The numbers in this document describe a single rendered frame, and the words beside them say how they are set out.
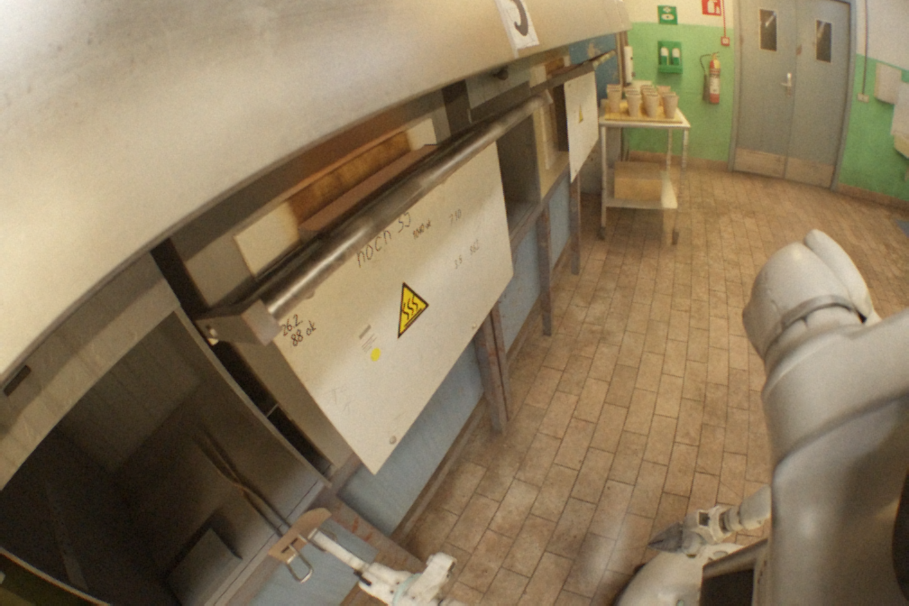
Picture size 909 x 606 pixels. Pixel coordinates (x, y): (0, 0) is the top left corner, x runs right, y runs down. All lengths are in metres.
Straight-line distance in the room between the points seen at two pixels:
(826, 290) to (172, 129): 0.38
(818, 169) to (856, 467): 4.54
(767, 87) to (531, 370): 3.61
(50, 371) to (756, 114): 4.62
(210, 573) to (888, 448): 0.96
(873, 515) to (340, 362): 0.58
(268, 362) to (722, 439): 1.76
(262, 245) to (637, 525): 1.53
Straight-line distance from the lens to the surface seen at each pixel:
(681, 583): 1.24
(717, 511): 0.94
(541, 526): 1.59
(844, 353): 0.25
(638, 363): 2.02
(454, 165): 0.47
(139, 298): 0.48
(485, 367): 1.38
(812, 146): 4.67
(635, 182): 2.78
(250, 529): 0.90
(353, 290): 0.52
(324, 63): 0.23
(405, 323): 0.62
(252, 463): 0.97
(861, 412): 0.23
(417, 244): 0.61
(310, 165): 0.60
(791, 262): 0.32
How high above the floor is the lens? 1.54
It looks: 34 degrees down
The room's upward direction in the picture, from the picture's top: 13 degrees counter-clockwise
